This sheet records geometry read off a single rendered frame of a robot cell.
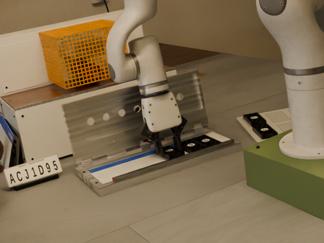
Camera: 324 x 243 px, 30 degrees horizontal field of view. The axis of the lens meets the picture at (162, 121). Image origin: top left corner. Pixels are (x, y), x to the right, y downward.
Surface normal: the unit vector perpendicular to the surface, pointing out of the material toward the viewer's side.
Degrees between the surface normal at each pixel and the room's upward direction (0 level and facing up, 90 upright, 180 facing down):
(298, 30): 130
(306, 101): 92
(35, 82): 90
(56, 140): 90
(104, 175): 0
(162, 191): 0
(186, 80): 83
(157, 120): 78
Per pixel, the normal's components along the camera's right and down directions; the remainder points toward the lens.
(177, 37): 0.49, 0.18
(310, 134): -0.47, 0.36
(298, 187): -0.86, 0.27
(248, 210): -0.15, -0.94
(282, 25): -0.36, 0.85
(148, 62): 0.22, 0.04
